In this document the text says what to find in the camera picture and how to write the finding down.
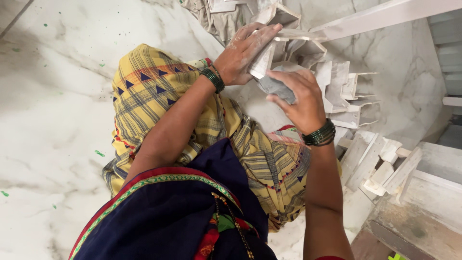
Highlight heap of white wooden blocks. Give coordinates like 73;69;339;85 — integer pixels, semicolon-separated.
335;129;424;205

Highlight person's left hand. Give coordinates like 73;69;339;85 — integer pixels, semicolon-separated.
213;22;283;86

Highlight green bangles on right wrist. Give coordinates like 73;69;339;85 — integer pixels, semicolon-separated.
302;118;336;147

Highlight grey sandpaper sheet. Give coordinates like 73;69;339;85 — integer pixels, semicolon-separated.
257;66;297;105

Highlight stack of grey panels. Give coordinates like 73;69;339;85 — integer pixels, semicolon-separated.
428;14;462;107

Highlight gold and black bead necklace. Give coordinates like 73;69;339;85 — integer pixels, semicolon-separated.
211;192;255;260

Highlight person's right hand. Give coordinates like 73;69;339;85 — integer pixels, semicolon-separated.
265;69;327;136

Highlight long white wooden beam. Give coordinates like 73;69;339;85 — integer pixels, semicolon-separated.
310;0;462;42

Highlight dusty brown wooden board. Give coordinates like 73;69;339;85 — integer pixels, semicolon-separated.
350;195;462;260

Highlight white wooden frame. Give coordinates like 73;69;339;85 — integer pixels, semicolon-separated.
396;141;462;235

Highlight green bangles on left wrist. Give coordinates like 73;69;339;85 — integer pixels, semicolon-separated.
199;65;225;94

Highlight dark blue bordered garment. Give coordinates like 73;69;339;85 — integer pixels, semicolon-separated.
69;138;278;260

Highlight beige crumpled cloth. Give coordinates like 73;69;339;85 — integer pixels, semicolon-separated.
180;0;283;46

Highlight white angled wooden piece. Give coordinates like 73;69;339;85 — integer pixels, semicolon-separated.
248;28;327;80

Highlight row of white wooden brackets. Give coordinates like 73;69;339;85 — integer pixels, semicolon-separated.
253;3;380;129

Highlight green bangles on wrist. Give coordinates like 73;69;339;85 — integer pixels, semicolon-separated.
302;118;336;147
199;65;225;94

